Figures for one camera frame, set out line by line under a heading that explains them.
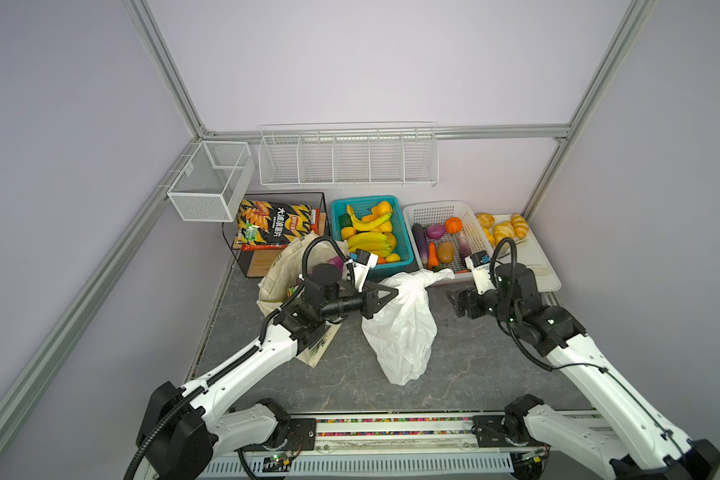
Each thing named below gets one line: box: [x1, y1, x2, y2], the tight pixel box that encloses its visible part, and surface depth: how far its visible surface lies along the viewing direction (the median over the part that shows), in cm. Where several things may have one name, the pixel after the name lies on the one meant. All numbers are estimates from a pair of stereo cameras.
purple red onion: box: [426, 224, 446, 240], surface depth 114 cm
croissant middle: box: [493, 221, 515, 247], surface depth 117 cm
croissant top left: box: [476, 213, 495, 230], surface depth 119 cm
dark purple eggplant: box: [412, 223, 429, 269], surface depth 110 cm
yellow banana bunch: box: [347, 232, 396, 257], surface depth 106 cm
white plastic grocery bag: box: [361, 268, 455, 386], surface depth 77 cm
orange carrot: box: [427, 241, 439, 269], surface depth 107 cm
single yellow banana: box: [346, 205, 392, 231], surface depth 114 cm
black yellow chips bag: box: [234, 199, 313, 251], surface depth 93 cm
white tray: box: [497, 229, 561, 293], surface depth 110 cm
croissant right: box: [511, 213, 529, 239], surface depth 118 cm
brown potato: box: [437, 241, 455, 264], surface depth 108 cm
